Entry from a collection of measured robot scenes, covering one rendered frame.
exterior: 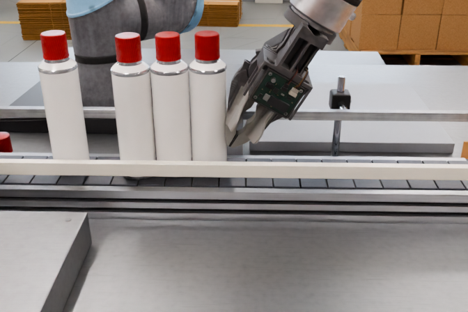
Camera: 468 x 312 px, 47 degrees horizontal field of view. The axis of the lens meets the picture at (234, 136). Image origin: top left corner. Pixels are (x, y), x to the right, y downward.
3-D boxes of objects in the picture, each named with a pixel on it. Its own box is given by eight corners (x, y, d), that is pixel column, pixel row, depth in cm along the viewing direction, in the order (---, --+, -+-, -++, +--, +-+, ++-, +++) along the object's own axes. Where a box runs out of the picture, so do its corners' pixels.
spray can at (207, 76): (189, 176, 79) (184, 37, 70) (195, 159, 83) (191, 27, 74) (225, 177, 78) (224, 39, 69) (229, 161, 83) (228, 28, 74)
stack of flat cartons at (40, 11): (21, 40, 458) (14, 3, 444) (39, 24, 505) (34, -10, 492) (98, 39, 460) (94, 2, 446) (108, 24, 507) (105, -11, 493)
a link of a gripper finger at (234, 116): (208, 150, 73) (242, 95, 69) (210, 131, 78) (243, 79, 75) (228, 161, 73) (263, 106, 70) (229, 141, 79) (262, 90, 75)
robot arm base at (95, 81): (60, 109, 105) (51, 59, 101) (90, 85, 119) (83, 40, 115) (134, 110, 103) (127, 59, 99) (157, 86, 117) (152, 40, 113)
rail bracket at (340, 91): (329, 188, 85) (337, 90, 78) (323, 166, 92) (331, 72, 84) (349, 188, 85) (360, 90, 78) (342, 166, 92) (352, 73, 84)
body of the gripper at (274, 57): (237, 97, 68) (290, 14, 63) (238, 74, 75) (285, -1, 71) (289, 126, 69) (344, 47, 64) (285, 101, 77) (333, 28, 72)
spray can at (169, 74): (155, 179, 78) (145, 40, 69) (158, 161, 82) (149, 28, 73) (191, 178, 78) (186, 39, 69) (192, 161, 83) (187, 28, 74)
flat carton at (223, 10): (168, 25, 502) (167, 3, 493) (179, 12, 548) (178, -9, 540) (237, 27, 496) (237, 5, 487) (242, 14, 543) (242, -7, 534)
